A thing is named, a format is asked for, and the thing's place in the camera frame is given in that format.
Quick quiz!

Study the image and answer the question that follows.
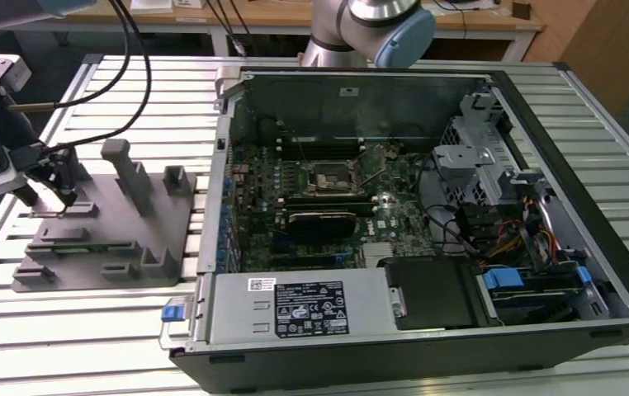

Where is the black open PC case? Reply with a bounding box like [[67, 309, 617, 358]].
[[159, 65, 629, 394]]

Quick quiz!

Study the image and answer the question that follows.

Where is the silver power supply unit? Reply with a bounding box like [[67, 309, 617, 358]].
[[203, 270, 403, 346]]

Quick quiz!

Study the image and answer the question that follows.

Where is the black expansion slot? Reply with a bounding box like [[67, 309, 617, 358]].
[[267, 254, 369, 269]]

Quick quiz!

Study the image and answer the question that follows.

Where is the grey metal drive cage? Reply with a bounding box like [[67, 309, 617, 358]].
[[431, 92, 546, 207]]

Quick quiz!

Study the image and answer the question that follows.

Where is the CPU socket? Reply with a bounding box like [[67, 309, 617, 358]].
[[302, 159, 362, 196]]

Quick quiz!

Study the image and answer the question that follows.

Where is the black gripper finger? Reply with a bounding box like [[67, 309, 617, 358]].
[[52, 148, 81, 207], [16, 179, 40, 207]]

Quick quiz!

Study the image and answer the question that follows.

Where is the black graphics card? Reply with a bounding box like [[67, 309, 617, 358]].
[[286, 210, 358, 240]]

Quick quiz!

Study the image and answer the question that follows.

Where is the black arm cable brass end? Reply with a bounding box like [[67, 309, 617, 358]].
[[8, 0, 154, 152]]

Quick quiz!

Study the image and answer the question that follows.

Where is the black hanging cable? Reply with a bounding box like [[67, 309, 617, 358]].
[[203, 0, 252, 59]]

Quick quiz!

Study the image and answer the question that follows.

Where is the black plastic shroud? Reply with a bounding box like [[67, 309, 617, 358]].
[[377, 256, 499, 331]]

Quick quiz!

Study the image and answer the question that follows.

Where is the black RAM slot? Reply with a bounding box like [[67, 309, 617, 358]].
[[282, 147, 365, 161], [279, 137, 369, 149]]

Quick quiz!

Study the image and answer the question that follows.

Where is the black RAM stick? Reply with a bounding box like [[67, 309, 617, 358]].
[[286, 204, 378, 216]]

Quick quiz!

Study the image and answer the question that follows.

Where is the wooden cabinet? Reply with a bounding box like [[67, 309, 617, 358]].
[[522, 0, 629, 115]]

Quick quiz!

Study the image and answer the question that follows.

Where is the wooden desk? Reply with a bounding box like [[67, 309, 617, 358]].
[[60, 0, 546, 63]]

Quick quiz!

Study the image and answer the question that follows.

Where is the metal socket cover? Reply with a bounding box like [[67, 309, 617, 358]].
[[353, 144, 391, 177]]

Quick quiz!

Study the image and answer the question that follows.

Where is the blue case latch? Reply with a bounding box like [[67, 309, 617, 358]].
[[162, 303, 188, 323]]

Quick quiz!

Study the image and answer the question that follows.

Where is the green motherboard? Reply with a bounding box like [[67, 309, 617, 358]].
[[223, 139, 442, 274]]

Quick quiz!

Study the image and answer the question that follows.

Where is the hard disk in blue carrier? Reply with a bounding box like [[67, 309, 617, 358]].
[[478, 266, 594, 327]]

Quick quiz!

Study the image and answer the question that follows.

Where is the green RAM stick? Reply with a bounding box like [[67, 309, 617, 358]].
[[52, 245, 126, 255]]

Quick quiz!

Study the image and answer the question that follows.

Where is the orange yellow wire bundle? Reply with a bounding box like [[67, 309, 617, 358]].
[[478, 197, 561, 267]]

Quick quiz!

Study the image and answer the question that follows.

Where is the grey parts rack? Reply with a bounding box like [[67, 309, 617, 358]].
[[9, 139, 200, 293]]

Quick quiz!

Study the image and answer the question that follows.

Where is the white box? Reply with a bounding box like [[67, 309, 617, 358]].
[[130, 0, 175, 13]]

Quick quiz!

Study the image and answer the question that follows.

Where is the silver chipset heatsink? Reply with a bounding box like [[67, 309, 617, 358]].
[[363, 243, 398, 267]]

